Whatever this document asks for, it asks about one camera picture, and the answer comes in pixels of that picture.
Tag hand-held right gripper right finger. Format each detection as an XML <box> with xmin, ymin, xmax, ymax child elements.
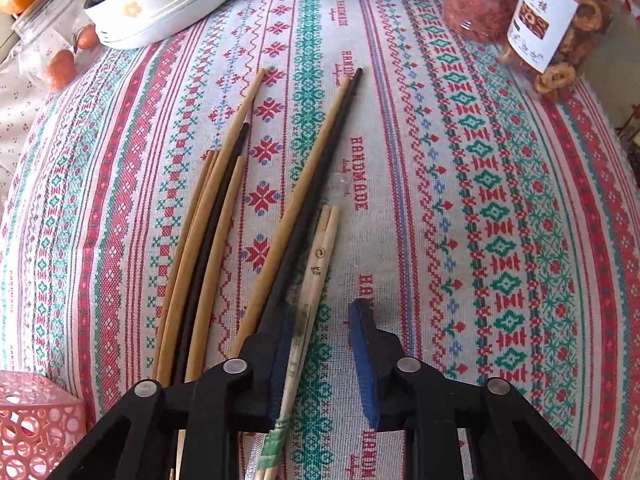
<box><xmin>348</xmin><ymin>298</ymin><xmax>601</xmax><ymax>480</ymax></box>

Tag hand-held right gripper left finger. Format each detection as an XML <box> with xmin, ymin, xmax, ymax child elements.
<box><xmin>60</xmin><ymin>305</ymin><xmax>302</xmax><ymax>480</ymax></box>

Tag long wooden chopstick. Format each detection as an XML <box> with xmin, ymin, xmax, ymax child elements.
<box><xmin>229</xmin><ymin>76</ymin><xmax>354</xmax><ymax>358</ymax></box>

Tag pale printed bamboo chopstick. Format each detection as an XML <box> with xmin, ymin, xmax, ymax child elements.
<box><xmin>252</xmin><ymin>204</ymin><xmax>332</xmax><ymax>480</ymax></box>
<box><xmin>260</xmin><ymin>205</ymin><xmax>342</xmax><ymax>480</ymax></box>

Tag thin wooden chopstick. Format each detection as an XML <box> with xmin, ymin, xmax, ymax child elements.
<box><xmin>152</xmin><ymin>150</ymin><xmax>214</xmax><ymax>383</ymax></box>
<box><xmin>156</xmin><ymin>148</ymin><xmax>221</xmax><ymax>385</ymax></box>

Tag pink perforated basket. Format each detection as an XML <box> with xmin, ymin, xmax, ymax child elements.
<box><xmin>0</xmin><ymin>370</ymin><xmax>89</xmax><ymax>480</ymax></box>

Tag bundle of brown chopsticks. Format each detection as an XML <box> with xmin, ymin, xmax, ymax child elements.
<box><xmin>159</xmin><ymin>67</ymin><xmax>268</xmax><ymax>388</ymax></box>

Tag embroidered patterned tablecloth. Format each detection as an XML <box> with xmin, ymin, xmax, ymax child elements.
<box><xmin>0</xmin><ymin>0</ymin><xmax>640</xmax><ymax>480</ymax></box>

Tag white floral cloth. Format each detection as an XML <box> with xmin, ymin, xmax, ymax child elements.
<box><xmin>0</xmin><ymin>55</ymin><xmax>57</xmax><ymax>183</ymax></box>

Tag jar of red dried berries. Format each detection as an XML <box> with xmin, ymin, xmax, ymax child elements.
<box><xmin>444</xmin><ymin>0</ymin><xmax>531</xmax><ymax>44</ymax></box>

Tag white oval dish flower print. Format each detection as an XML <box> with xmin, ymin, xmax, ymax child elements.
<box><xmin>82</xmin><ymin>0</ymin><xmax>248</xmax><ymax>43</ymax></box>

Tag clear glass jar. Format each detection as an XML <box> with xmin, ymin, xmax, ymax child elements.
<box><xmin>10</xmin><ymin>0</ymin><xmax>97</xmax><ymax>87</ymax></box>

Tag jar of dried fruit slices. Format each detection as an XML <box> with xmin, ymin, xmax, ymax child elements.
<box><xmin>497</xmin><ymin>0</ymin><xmax>629</xmax><ymax>99</ymax></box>

